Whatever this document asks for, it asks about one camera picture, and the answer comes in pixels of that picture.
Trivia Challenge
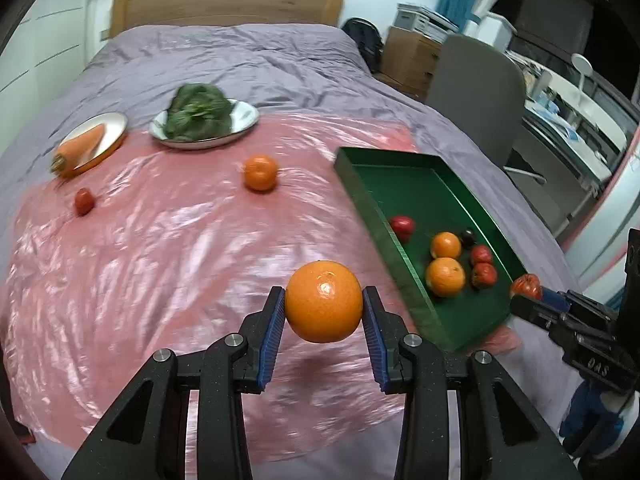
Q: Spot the large red apple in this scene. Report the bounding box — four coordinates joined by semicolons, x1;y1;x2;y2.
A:
509;273;542;300

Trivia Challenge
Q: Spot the small red tomato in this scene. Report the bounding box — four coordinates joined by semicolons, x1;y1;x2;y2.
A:
74;188;96;217
471;262;498;289
470;244;494;266

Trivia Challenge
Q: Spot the large orange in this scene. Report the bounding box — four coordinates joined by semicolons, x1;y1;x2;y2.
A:
425;257;466;297

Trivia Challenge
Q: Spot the dark plum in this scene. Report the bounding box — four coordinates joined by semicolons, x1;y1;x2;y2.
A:
460;229;476;250

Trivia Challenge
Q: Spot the blue white gloved hand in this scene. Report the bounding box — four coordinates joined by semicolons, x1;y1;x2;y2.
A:
559;380;639;460

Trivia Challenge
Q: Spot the green metal tray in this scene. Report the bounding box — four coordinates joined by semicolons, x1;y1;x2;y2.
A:
334;148;525;354

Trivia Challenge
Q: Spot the pink plastic sheet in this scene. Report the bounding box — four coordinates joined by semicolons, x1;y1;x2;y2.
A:
1;114;417;448

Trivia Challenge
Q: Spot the white desk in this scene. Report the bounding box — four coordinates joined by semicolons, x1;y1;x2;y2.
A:
506;50;630;240

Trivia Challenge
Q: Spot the grey office chair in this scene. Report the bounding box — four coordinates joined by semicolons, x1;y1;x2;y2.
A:
425;34;547;185

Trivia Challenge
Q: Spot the white desk lamp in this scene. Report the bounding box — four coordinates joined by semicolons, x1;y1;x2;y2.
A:
570;52;593;112

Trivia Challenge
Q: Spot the white plate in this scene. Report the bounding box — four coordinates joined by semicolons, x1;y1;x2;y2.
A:
149;99;259;151

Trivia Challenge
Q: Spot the green leafy spinach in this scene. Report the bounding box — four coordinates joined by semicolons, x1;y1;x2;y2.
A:
164;84;233;142

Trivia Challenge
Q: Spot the gold rimmed plate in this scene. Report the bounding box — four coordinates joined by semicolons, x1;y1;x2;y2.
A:
50;112;128;179

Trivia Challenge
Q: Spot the carrot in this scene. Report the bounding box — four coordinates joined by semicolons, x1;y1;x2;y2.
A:
50;124;106;177

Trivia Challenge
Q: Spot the wooden nightstand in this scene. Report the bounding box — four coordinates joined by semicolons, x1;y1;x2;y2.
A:
374;26;442;102

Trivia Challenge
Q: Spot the grey bed duvet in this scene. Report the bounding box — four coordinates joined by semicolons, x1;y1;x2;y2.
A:
1;25;577;479

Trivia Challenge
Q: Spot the stack of boxes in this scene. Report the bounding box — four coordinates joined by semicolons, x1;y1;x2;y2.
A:
393;3;458;44

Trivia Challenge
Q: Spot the black backpack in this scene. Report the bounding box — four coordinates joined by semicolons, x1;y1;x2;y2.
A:
342;18;383;74

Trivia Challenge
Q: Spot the wooden headboard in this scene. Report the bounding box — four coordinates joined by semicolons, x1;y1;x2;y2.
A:
108;0;344;38

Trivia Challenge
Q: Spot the white wardrobe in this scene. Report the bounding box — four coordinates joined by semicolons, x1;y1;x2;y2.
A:
0;0;87;148

